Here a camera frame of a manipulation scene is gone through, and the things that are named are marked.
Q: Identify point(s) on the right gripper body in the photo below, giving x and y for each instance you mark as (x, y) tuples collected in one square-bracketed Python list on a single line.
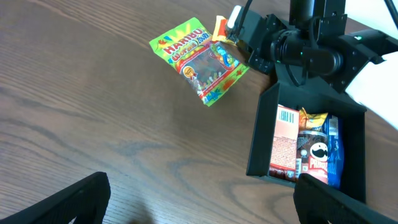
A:
[(255, 38)]

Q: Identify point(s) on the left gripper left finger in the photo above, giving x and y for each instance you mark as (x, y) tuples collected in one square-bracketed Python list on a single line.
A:
[(85, 201)]

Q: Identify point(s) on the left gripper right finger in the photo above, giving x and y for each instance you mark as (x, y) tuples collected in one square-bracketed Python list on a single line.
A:
[(317, 202)]

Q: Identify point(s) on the orange yellow snack packet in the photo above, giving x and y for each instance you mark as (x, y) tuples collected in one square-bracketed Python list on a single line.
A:
[(219, 33)]

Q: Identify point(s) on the Pringles can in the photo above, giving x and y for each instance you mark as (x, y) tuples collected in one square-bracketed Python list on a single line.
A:
[(312, 155)]

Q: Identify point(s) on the red Hello Panda box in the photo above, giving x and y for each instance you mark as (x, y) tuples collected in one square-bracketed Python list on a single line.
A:
[(284, 145)]

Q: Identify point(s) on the green Haribo worms bag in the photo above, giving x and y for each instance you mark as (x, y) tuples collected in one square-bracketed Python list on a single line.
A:
[(208, 67)]

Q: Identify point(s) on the blue Oreo packet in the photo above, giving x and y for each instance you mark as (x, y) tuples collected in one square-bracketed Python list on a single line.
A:
[(333, 128)]

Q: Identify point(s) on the dark green gift box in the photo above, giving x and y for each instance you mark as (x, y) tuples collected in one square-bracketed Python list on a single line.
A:
[(316, 96)]

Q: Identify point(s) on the yellow snack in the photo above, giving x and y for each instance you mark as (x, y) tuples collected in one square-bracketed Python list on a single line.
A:
[(311, 122)]

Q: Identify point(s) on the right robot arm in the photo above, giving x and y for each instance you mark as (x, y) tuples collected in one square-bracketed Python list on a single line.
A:
[(313, 43)]

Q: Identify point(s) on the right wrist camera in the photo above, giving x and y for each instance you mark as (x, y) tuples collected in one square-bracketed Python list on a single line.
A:
[(233, 17)]

